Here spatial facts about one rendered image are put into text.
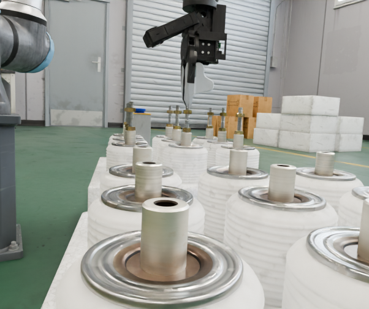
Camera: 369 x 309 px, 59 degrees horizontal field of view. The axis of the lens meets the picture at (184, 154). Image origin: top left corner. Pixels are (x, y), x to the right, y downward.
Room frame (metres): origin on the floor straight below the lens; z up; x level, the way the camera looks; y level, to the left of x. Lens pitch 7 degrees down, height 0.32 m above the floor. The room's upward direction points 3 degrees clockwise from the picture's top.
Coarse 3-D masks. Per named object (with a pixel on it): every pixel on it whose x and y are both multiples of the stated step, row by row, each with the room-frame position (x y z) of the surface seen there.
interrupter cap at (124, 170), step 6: (114, 168) 0.38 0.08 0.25; (120, 168) 0.38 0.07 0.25; (126, 168) 0.39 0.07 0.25; (162, 168) 0.40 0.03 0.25; (168, 168) 0.40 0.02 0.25; (114, 174) 0.35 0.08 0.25; (120, 174) 0.35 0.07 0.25; (126, 174) 0.35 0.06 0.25; (132, 174) 0.35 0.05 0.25; (162, 174) 0.36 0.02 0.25; (168, 174) 0.36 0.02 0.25
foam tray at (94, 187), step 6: (102, 162) 0.87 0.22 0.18; (96, 168) 0.78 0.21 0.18; (102, 168) 0.78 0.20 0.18; (96, 174) 0.70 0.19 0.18; (102, 174) 0.71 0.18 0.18; (96, 180) 0.64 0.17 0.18; (90, 186) 0.59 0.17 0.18; (96, 186) 0.59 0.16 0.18; (186, 186) 0.63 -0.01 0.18; (192, 186) 0.63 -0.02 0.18; (90, 192) 0.59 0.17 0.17; (96, 192) 0.59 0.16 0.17; (192, 192) 0.63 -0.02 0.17; (90, 198) 0.59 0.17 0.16; (90, 204) 0.59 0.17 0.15
